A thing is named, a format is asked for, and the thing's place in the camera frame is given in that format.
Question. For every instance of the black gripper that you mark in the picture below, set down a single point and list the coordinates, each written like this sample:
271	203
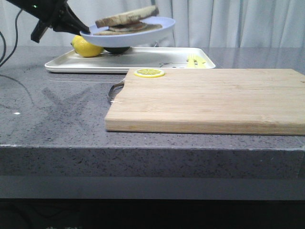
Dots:
55	14

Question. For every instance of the fried egg toy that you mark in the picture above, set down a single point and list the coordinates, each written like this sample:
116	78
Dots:
128	27

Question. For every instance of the bread slice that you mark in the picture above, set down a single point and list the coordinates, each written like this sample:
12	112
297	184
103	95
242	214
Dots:
128	17
148	28

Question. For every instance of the light blue round plate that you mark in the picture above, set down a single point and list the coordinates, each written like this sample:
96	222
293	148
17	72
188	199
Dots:
131	39

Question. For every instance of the white bear print tray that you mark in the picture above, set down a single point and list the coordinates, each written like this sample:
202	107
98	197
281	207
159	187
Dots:
135	57

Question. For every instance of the green lime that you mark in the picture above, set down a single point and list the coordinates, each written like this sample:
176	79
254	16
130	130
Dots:
117	50

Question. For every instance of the yellow lemon slice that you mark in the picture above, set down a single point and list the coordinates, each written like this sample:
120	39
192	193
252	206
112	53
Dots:
149	73

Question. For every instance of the white curtain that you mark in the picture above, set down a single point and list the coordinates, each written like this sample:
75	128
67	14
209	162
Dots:
199	23

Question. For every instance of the yellow plastic fork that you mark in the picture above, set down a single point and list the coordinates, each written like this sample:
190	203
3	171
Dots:
195	61

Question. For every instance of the wooden cutting board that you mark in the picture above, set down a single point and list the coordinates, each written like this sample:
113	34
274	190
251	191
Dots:
211	101

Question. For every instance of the metal cutting board handle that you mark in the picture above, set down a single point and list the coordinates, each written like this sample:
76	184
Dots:
114	90

